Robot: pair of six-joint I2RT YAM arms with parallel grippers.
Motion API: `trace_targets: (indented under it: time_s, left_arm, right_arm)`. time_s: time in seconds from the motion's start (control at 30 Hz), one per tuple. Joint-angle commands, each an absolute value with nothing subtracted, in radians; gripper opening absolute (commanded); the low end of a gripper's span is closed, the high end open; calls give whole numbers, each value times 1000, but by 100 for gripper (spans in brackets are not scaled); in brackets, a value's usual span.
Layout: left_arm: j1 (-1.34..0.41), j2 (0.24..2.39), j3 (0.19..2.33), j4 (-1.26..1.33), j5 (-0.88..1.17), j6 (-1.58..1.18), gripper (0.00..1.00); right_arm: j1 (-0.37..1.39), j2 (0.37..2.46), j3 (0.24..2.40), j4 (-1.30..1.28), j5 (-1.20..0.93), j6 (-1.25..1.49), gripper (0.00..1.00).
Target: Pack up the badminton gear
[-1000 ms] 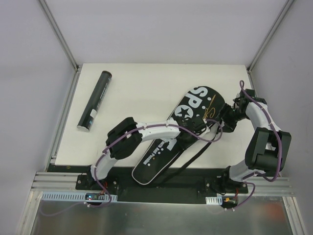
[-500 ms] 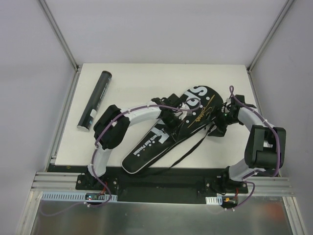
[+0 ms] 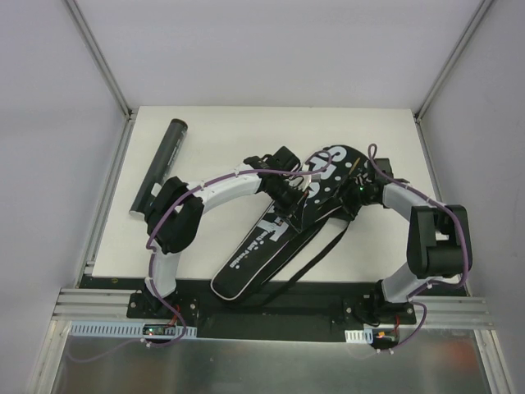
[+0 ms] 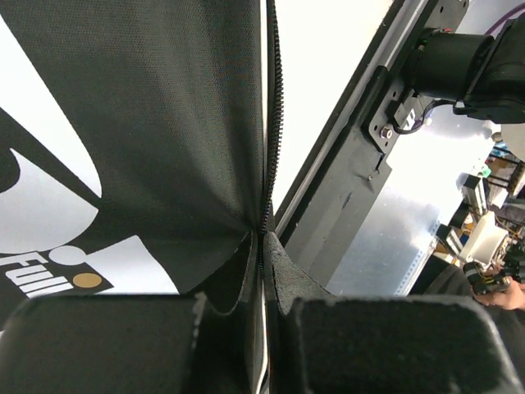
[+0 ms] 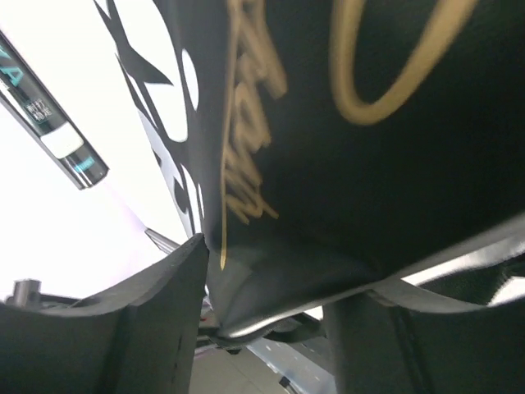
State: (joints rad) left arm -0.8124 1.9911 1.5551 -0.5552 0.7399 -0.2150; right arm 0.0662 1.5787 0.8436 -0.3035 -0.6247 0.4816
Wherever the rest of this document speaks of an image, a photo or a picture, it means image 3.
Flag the black racket bag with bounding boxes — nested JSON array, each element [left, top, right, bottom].
[[210, 145, 372, 302]]

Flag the black shuttlecock tube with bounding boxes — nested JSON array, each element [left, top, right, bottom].
[[129, 118, 188, 218]]

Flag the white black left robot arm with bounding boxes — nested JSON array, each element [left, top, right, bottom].
[[144, 147, 312, 319]]

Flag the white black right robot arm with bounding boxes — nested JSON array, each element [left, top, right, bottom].
[[336, 158, 473, 327]]

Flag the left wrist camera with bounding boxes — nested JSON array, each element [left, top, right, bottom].
[[291, 174, 320, 191]]

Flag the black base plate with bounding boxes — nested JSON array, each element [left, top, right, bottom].
[[126, 279, 416, 342]]

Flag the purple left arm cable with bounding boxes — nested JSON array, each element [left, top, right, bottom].
[[145, 150, 333, 348]]

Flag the aluminium frame rail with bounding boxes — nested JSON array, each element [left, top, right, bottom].
[[52, 288, 495, 330]]

